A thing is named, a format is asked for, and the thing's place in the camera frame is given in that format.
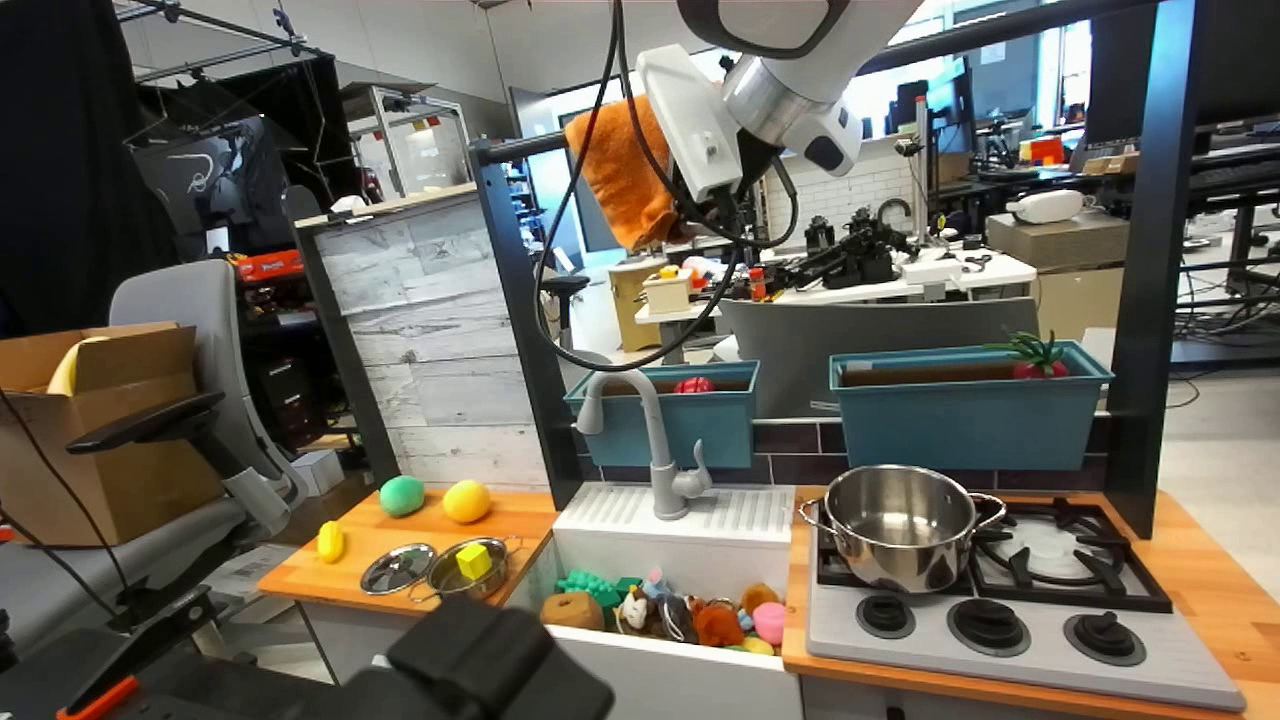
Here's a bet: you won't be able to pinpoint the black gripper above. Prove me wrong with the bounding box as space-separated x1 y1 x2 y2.
686 127 805 253

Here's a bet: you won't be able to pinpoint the grey desk divider panel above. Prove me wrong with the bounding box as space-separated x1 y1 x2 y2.
717 293 1043 419

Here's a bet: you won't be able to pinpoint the white background desk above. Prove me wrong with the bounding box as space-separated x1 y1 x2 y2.
630 247 1043 330

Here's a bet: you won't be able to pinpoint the teal planter box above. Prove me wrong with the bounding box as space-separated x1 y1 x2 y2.
565 359 762 477
825 339 1117 477

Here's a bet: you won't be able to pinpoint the grey toy faucet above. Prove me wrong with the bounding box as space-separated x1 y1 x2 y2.
571 363 721 522

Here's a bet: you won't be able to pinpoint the red toy with green stem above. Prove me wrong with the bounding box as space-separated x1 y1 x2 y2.
1005 326 1079 383

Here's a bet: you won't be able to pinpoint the grey wood backsplash panel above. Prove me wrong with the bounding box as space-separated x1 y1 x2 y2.
294 184 553 492

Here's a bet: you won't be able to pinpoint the white toy sink basin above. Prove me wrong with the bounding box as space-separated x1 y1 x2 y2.
508 477 807 720

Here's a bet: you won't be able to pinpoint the large steel pot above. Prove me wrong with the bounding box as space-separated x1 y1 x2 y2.
794 460 1017 600

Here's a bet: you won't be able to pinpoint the yellow toy ball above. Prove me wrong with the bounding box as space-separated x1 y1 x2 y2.
435 477 499 528

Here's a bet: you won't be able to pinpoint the green toy grapes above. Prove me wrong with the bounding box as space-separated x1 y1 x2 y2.
548 564 628 615

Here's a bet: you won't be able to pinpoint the black backsplash edge bar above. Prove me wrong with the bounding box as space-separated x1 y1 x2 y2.
292 214 404 486

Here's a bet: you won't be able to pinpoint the pink toy ball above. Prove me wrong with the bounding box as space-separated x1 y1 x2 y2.
746 595 794 653

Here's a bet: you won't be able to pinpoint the red tomato toy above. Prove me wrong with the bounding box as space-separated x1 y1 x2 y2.
686 600 746 653

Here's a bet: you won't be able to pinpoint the white and brown toy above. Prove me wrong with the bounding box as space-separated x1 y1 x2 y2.
607 583 661 641

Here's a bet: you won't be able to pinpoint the brown toy potato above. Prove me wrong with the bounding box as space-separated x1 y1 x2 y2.
537 586 607 634

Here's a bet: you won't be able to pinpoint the yellow toy cube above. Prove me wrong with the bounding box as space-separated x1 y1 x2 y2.
450 539 499 586

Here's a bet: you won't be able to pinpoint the green toy ball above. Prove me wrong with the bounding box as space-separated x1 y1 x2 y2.
374 470 433 522

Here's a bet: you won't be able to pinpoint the small steel pot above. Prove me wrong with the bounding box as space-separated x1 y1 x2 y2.
422 530 519 602

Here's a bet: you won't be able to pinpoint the small metal bowl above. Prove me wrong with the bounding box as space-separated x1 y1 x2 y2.
354 539 442 600

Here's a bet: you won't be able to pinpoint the grey toy stove top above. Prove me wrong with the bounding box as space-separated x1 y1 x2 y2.
805 492 1253 720

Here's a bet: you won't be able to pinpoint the grey office chair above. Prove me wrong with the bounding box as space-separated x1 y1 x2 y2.
58 254 353 670

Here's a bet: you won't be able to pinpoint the wooden toy kitchen unit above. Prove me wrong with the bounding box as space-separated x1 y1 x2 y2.
253 477 1280 720

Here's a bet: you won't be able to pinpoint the open cardboard box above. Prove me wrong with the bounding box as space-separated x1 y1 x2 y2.
0 318 228 552

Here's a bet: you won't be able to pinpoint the dark work table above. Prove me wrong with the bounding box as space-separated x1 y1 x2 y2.
51 647 450 720

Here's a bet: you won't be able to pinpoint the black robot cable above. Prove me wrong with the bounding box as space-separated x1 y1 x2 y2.
528 0 805 380

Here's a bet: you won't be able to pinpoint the black frame post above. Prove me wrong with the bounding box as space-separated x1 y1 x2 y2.
469 137 592 512
1098 0 1213 539

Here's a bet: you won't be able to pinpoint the orange clamp handle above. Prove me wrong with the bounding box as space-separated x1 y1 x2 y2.
51 670 143 720

